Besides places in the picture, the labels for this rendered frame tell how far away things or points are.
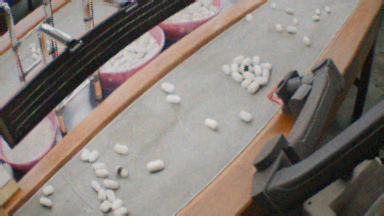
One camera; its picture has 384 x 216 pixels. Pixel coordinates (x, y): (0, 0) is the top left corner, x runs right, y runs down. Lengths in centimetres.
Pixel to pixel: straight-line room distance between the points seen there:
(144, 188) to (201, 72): 39
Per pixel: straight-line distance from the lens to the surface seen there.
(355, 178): 144
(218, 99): 122
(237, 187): 101
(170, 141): 113
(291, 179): 60
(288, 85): 111
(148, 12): 94
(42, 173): 110
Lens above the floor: 158
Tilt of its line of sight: 45 degrees down
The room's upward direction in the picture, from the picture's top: 3 degrees counter-clockwise
